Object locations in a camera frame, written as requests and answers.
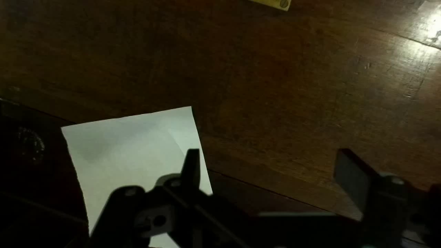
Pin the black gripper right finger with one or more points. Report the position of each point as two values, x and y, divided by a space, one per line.
357 179

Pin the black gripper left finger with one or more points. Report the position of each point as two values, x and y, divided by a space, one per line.
190 172

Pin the white paper sheet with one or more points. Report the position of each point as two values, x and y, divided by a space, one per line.
131 150

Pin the dark wooden secretary desk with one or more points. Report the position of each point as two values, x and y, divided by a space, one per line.
276 91

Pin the small yellow tag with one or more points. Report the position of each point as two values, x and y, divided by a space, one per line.
273 3

